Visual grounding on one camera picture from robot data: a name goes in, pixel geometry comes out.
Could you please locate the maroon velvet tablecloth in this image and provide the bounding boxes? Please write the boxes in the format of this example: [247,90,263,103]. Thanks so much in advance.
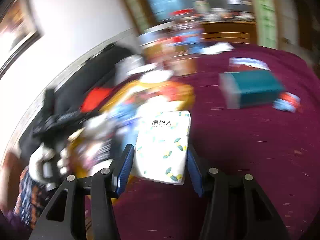
[114,44,319,239]

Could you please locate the white paper card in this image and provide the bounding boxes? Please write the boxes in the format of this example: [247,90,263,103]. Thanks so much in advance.
[200,42,234,55]

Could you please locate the blue cloth with red bag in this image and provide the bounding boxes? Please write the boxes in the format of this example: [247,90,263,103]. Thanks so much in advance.
[273,92,300,113]

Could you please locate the teal rectangular box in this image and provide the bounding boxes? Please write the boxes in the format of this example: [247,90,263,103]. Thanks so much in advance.
[219,70,285,109]

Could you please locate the white leaf-print tissue pack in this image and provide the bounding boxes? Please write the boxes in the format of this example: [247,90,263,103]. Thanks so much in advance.
[131,101,191,185]

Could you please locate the yellow bag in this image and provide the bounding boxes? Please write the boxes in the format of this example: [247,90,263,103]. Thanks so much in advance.
[68,81,195,177]

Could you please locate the bamboo painted glass panel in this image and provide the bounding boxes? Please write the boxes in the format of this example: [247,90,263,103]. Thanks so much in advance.
[252,0,278,49]

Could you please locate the blue white flat packet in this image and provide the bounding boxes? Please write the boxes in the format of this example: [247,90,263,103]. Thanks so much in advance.
[229,57,270,72]

